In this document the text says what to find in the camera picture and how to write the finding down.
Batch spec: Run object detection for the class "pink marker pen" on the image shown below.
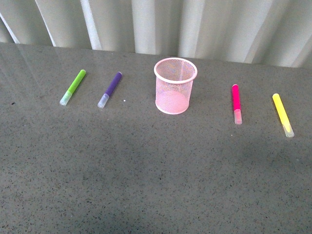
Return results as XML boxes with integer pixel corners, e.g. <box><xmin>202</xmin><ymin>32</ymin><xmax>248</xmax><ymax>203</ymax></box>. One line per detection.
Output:
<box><xmin>232</xmin><ymin>84</ymin><xmax>242</xmax><ymax>125</ymax></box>

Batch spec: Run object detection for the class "purple marker pen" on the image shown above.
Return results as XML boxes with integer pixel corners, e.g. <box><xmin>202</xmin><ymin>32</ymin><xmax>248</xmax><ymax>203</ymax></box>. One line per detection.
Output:
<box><xmin>97</xmin><ymin>72</ymin><xmax>122</xmax><ymax>108</ymax></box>

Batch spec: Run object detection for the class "pink mesh cup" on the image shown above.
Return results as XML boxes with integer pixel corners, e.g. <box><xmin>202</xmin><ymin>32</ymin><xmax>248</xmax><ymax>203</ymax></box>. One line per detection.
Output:
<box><xmin>154</xmin><ymin>58</ymin><xmax>198</xmax><ymax>115</ymax></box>

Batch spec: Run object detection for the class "white pleated curtain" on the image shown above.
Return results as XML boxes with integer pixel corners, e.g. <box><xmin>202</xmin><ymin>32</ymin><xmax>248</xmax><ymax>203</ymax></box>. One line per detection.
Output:
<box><xmin>0</xmin><ymin>0</ymin><xmax>312</xmax><ymax>68</ymax></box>

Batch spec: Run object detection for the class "yellow marker pen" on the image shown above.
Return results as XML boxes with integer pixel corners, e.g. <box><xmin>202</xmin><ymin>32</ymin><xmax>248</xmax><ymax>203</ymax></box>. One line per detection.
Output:
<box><xmin>272</xmin><ymin>93</ymin><xmax>294</xmax><ymax>138</ymax></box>

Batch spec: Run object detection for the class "green marker pen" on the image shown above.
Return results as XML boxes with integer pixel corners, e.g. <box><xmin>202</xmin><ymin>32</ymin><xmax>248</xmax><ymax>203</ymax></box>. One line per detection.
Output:
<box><xmin>59</xmin><ymin>69</ymin><xmax>86</xmax><ymax>106</ymax></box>

